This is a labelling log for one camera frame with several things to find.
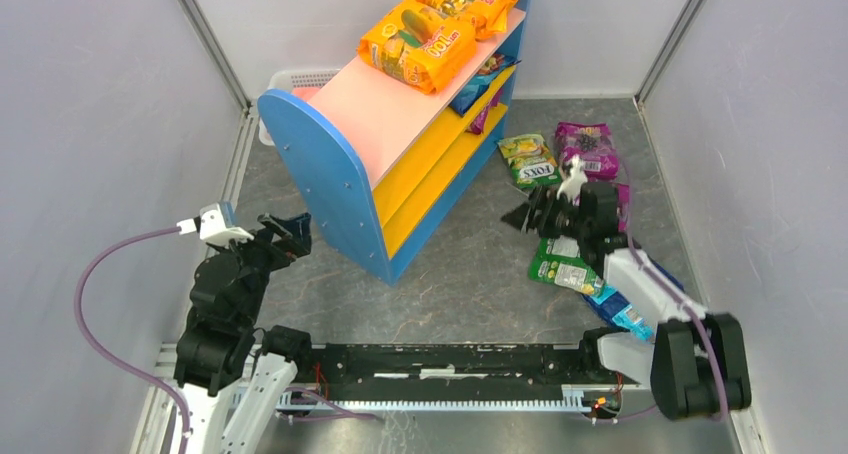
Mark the yellow green Fox's candy bag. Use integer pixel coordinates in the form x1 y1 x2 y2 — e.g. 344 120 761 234
497 132 562 189

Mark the purple candy bag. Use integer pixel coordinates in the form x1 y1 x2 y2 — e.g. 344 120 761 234
577 181 630 233
554 122 620 181
466 89 502 135

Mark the blue Slendy candy bag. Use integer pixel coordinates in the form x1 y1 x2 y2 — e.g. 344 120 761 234
449 52 520 116

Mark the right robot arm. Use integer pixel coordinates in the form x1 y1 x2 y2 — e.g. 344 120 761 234
501 181 753 420

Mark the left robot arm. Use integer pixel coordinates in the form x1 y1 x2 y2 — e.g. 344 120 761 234
173 204 314 453

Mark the purple candy bag top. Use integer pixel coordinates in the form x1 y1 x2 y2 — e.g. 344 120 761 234
554 122 620 181

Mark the blue pink yellow shelf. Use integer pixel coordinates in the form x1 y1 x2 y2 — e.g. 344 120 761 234
275 0 531 285

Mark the white plastic basket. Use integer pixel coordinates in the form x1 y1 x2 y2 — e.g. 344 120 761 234
257 68 341 150

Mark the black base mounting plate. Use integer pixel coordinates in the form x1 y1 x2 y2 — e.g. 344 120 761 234
295 344 634 402

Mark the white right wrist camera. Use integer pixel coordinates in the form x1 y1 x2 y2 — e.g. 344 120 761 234
556 154 588 202

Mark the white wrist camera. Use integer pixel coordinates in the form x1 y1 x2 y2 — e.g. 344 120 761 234
176 201 255 247
556 154 588 202

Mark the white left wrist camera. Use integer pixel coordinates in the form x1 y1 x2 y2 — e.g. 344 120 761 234
176 201 255 247

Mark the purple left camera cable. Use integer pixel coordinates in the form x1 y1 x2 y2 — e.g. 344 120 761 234
72 226 193 454

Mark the white slotted cable duct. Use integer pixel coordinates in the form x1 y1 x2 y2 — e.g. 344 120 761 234
272 388 615 414

